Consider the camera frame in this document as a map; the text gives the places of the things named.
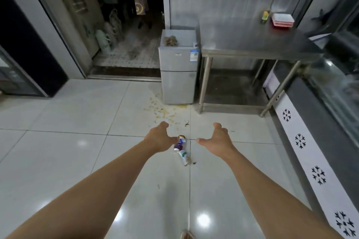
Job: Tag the person's left hand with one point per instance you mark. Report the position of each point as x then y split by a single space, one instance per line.
159 140

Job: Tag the person's right hand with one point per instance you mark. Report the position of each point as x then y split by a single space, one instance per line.
218 143

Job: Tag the person's right thumb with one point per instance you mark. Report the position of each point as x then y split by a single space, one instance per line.
203 140

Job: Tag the person's left thumb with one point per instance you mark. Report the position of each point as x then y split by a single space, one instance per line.
173 141

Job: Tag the person's right forearm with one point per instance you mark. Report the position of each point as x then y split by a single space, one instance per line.
274 194

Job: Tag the person's left forearm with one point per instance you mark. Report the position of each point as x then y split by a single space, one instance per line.
84 191

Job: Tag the green and white drink can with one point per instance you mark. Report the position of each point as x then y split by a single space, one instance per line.
184 157

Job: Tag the brown liquid spill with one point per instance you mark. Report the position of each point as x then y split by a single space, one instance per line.
165 110

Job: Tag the small silver fridge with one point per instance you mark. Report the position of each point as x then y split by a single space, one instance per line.
178 73

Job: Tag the blue fridge label sticker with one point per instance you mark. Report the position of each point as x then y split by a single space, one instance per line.
194 56

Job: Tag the brown scraps pile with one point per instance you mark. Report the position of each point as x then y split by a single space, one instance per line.
171 40

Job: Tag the stainless steel table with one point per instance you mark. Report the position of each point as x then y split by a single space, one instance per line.
252 40

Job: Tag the display freezer with snowflake panel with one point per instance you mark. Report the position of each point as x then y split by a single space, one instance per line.
322 124

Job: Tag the black glass-door cabinet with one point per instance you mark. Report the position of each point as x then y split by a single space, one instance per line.
25 51

